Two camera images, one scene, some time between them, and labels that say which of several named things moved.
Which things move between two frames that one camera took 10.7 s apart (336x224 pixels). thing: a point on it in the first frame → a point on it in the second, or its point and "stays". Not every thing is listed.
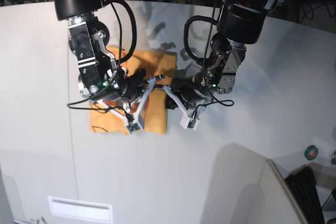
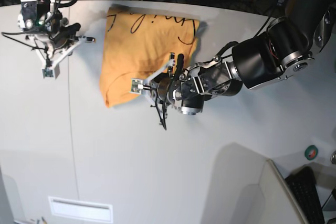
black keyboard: (302, 183) stays
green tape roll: (311, 152) stays
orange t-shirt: (138, 72) → (137, 42)
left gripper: (129, 84) → (63, 34)
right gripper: (188, 90) → (167, 88)
